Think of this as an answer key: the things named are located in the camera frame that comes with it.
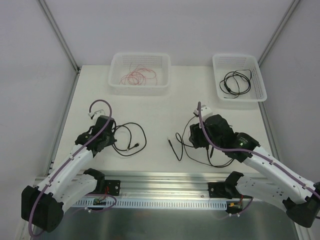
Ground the thin black cable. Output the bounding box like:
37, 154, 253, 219
219, 68, 253, 99

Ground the thin red wire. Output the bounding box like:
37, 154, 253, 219
119, 62, 159, 87

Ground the black cable gold plug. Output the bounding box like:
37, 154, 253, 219
220, 69, 252, 98

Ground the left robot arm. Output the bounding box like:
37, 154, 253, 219
21, 115, 116, 237

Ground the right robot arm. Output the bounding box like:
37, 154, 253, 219
189, 113, 320, 228

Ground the right white plastic basket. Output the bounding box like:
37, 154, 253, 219
212, 53, 268, 110

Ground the white plastic basket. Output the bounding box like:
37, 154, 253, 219
212, 53, 268, 110
108, 52, 171, 96

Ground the left white plastic basket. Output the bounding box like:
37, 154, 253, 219
108, 52, 171, 96

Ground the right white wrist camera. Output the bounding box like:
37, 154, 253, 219
193, 105, 213, 122

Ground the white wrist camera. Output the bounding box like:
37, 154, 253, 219
193, 105, 213, 122
88, 109, 105, 120

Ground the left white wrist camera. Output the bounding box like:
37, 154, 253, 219
88, 109, 105, 120

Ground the aluminium mounting rail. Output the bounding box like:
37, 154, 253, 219
103, 171, 229, 200

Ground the white slotted cable duct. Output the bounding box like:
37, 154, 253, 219
73, 197, 227, 211

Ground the left aluminium frame post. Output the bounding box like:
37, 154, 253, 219
36, 0, 80, 73

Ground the aluminium frame post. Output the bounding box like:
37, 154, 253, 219
257, 0, 302, 67
36, 0, 80, 73

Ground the right aluminium frame post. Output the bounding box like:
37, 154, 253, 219
257, 0, 302, 67

